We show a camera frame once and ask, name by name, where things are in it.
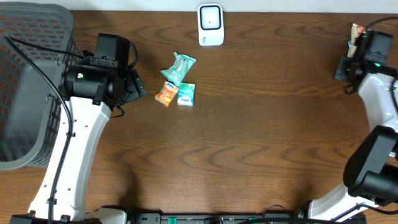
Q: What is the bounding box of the large yellow wipes pack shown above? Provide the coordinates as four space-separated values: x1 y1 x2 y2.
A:
347 24 366 58

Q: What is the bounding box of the orange Kleenex tissue pack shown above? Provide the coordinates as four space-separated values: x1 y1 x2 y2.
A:
155 81 179 107

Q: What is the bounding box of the teal crinkled snack pack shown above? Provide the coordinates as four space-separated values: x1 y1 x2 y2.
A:
160 52 197 86

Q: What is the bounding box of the teal Kleenex tissue pack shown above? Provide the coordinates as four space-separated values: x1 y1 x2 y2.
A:
177 83 195 106

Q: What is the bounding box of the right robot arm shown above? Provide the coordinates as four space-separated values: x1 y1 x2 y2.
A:
306 60 397 223

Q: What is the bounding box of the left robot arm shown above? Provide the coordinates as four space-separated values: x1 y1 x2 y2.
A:
9 65 146 224

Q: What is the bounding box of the white barcode scanner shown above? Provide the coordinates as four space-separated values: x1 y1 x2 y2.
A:
197 3 224 47

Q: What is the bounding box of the dark grey plastic basket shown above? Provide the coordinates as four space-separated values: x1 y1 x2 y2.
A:
1 2 80 170

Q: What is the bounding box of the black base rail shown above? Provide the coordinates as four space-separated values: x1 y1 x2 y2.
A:
102 205 368 224

